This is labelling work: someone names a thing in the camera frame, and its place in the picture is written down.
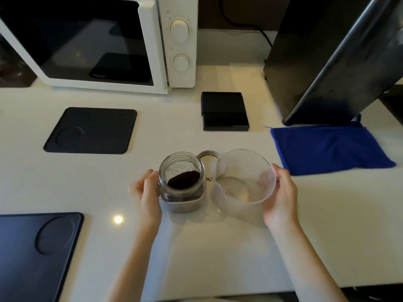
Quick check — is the person's right hand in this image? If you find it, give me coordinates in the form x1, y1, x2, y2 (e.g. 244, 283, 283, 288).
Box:
263, 164, 299, 230

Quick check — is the person's left hand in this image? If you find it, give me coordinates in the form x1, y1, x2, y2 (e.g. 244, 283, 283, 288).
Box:
128, 169, 162, 232

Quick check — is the glass jar of ground coffee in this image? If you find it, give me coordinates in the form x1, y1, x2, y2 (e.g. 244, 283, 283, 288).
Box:
158, 152, 207, 213

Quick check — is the translucent plastic measuring cup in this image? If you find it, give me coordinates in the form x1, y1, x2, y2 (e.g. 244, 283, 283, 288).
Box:
210, 149, 277, 217

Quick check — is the person's right forearm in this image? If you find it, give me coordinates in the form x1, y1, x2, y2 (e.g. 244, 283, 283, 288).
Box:
270, 221, 348, 302

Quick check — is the person's left forearm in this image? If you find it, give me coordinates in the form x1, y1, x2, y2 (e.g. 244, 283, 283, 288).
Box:
102, 221, 162, 302

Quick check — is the blue cloth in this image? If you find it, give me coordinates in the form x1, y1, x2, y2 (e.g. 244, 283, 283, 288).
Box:
270, 115, 396, 176

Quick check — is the metal jar lid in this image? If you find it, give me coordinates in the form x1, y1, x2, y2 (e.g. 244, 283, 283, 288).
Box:
197, 150, 221, 180

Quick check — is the black square rubber mat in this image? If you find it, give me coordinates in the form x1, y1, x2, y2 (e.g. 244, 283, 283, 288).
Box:
43, 107, 138, 155

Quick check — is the black coffee scale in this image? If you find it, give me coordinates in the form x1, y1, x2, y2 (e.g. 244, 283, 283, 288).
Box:
201, 92, 250, 132

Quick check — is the black metal appliance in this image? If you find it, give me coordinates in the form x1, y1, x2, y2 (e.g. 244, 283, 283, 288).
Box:
263, 0, 403, 127

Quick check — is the dark blue rubber mat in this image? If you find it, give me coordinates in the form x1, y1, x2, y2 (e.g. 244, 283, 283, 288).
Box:
0, 212, 84, 302

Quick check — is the white microwave oven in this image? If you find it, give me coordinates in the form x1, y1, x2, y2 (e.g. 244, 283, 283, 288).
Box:
0, 0, 199, 95

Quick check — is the dark glass container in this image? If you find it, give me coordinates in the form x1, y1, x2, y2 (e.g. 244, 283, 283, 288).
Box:
0, 34, 38, 88

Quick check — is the black power cable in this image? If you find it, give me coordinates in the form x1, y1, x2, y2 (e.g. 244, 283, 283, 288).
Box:
219, 0, 273, 49

